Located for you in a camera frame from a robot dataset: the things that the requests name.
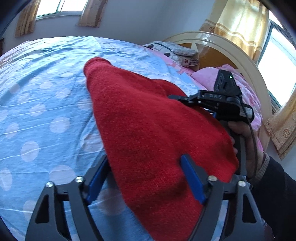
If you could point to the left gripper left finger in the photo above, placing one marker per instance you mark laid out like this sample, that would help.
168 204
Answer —
49 218

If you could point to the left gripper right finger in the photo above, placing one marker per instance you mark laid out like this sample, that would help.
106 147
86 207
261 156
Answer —
232 203

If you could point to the red knitted sweater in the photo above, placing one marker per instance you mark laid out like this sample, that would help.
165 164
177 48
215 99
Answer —
144 134

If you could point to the dark sleeve forearm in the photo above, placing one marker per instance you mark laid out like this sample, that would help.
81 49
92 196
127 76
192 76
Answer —
274 193

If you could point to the person's right hand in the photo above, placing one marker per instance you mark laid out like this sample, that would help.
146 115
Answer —
254 156

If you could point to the pink blanket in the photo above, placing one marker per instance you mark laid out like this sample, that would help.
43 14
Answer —
227 80

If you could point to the cream wooden headboard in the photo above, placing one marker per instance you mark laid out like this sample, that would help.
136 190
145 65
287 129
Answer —
214 51

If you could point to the grey patterned pillow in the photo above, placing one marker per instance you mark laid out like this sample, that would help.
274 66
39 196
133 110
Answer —
181 55

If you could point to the lower patterned side curtain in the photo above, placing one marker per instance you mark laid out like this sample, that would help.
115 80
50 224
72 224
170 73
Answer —
281 127

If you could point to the side window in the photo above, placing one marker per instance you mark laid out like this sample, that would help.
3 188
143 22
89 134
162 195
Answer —
277 63

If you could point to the yellow side curtain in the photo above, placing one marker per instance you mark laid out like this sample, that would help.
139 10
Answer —
244 23

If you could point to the blue patterned bed sheet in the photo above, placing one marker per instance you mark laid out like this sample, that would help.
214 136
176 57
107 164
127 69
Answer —
49 131

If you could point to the right beige curtain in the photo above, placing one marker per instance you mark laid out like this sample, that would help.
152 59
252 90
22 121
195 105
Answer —
92 13

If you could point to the beige curtain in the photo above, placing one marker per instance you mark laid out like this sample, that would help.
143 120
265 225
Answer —
27 19
92 13

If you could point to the left beige curtain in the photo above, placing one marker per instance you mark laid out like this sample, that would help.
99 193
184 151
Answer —
27 19

